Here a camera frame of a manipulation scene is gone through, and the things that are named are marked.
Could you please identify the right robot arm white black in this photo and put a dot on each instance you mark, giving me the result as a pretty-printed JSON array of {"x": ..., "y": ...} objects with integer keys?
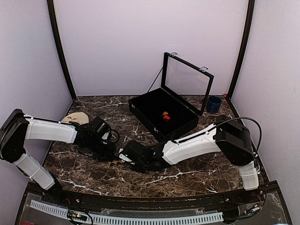
[{"x": 226, "y": 135}]

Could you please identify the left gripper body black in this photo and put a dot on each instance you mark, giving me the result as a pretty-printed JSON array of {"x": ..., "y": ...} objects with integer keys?
[{"x": 100, "y": 151}]

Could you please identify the black frame post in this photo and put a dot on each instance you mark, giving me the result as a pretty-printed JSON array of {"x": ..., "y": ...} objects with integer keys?
[
  {"x": 59, "y": 48},
  {"x": 243, "y": 47}
]

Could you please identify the blue mug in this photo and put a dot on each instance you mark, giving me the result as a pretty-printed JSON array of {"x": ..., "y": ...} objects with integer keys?
[{"x": 213, "y": 104}]

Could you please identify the beige round plate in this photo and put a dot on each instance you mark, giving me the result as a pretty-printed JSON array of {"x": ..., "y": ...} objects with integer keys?
[{"x": 77, "y": 117}]

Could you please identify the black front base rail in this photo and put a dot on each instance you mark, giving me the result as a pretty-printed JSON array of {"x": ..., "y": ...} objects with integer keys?
[{"x": 265, "y": 206}]

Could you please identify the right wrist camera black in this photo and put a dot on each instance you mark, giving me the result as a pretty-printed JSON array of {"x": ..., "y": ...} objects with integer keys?
[{"x": 131, "y": 152}]

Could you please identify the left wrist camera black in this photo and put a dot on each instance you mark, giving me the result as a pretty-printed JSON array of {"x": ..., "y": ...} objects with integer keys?
[{"x": 101, "y": 129}]

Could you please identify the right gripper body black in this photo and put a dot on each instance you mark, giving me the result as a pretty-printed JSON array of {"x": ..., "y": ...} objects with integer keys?
[{"x": 151, "y": 163}]

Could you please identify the left black frame post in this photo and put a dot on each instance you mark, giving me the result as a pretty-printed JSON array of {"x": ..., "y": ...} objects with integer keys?
[{"x": 59, "y": 48}]

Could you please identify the white slotted cable duct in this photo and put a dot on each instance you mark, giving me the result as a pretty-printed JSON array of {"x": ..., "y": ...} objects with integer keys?
[{"x": 78, "y": 217}]

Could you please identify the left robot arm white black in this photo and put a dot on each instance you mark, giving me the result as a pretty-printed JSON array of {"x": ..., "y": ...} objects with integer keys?
[{"x": 19, "y": 127}]

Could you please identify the tan brown argyle sock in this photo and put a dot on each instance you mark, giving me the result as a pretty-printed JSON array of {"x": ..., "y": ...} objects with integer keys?
[{"x": 115, "y": 162}]

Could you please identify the red orange argyle sock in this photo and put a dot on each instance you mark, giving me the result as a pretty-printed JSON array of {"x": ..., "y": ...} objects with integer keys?
[{"x": 166, "y": 116}]

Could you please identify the right black frame post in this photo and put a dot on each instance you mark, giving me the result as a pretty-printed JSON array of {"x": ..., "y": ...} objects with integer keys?
[{"x": 243, "y": 47}]

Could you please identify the black display case box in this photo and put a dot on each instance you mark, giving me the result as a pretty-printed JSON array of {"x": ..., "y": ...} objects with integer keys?
[{"x": 183, "y": 93}]

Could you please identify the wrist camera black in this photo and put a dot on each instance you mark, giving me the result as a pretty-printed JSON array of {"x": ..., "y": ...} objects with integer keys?
[
  {"x": 101, "y": 129},
  {"x": 131, "y": 152}
]

